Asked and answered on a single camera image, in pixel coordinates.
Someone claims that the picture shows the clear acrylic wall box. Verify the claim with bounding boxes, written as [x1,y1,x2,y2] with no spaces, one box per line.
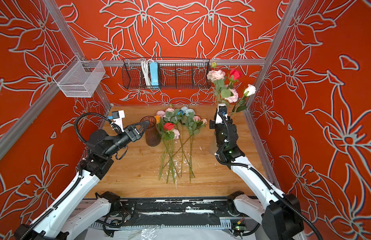
[52,56,105,98]

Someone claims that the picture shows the brown glass vase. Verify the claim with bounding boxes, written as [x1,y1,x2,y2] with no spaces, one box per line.
[140,116,161,147]

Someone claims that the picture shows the blue card in basket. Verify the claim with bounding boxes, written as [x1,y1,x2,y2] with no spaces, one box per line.
[149,62,159,88]

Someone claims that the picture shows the white rose stem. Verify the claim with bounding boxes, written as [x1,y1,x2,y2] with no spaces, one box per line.
[231,84,256,114]

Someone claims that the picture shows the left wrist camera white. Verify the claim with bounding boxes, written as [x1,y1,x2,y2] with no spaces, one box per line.
[108,110,125,134]

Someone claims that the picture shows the aluminium frame post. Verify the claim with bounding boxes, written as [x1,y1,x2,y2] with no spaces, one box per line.
[244,0,300,109]
[44,1,111,111]

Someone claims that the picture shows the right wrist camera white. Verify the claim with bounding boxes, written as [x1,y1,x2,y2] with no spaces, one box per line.
[215,104,228,124]

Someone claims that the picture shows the clear ribbed glass vase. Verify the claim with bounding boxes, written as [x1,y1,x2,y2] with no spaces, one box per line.
[209,141,218,156]

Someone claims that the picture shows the aluminium frame post left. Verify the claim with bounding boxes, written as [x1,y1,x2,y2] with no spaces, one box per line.
[44,1,111,111]

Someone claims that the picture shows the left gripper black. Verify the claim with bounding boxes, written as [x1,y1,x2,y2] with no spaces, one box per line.
[105,120,149,159]

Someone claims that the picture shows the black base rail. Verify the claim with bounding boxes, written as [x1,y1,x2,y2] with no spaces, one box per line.
[113,196,255,232]

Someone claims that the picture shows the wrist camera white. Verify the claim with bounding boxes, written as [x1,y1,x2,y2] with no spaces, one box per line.
[215,104,228,124]
[108,110,125,134]

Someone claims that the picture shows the black wire basket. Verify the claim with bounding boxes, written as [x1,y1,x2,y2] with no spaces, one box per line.
[121,57,211,90]

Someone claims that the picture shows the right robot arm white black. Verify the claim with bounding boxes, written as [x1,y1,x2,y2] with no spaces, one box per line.
[209,104,323,240]

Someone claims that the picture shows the white cables in basket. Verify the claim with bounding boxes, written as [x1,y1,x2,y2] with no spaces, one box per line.
[140,59,152,88]

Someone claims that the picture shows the red rose stem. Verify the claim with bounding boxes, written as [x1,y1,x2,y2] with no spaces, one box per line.
[224,69,242,104]

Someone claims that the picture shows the red rose on table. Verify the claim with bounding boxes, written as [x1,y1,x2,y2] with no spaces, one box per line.
[163,123,175,131]

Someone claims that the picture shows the aluminium frame post right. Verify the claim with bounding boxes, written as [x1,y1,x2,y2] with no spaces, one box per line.
[244,0,300,109]

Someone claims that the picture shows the aluminium back crossbar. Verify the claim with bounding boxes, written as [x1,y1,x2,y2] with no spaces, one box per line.
[80,58,265,68]

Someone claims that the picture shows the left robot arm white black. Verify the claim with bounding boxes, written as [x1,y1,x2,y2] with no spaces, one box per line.
[14,111,150,240]

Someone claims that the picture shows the pile of artificial flowers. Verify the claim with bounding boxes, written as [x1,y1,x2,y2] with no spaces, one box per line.
[155,106,207,184]

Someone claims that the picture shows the pink peony stem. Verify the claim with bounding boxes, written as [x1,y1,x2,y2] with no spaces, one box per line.
[207,63,231,106]

